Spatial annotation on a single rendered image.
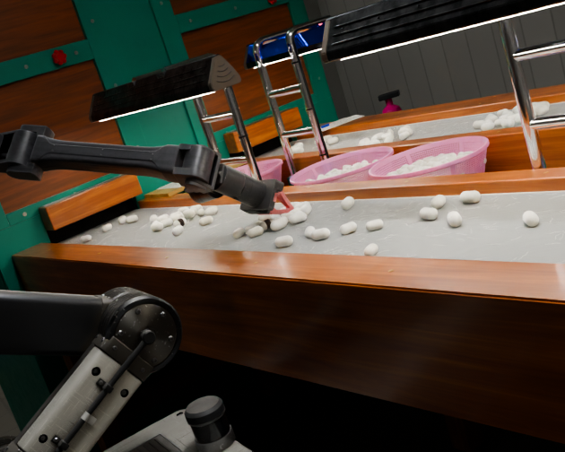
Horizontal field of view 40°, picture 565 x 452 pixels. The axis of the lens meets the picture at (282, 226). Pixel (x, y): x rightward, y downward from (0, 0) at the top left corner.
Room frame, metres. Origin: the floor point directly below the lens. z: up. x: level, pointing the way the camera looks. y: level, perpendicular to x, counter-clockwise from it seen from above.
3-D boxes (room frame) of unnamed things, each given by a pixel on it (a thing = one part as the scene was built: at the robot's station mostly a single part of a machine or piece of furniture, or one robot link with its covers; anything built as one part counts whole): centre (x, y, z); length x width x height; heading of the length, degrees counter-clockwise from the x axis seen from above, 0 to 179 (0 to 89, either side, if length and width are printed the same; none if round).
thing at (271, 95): (2.21, -0.19, 0.90); 0.20 x 0.19 x 0.45; 36
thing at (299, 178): (1.87, -0.18, 0.72); 0.27 x 0.27 x 0.10
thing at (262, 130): (2.65, -0.04, 0.83); 0.30 x 0.06 x 0.07; 126
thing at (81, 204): (2.25, 0.51, 0.83); 0.30 x 0.06 x 0.07; 126
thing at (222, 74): (1.93, 0.20, 1.08); 0.62 x 0.08 x 0.07; 36
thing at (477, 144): (1.65, -0.35, 0.72); 0.27 x 0.27 x 0.10
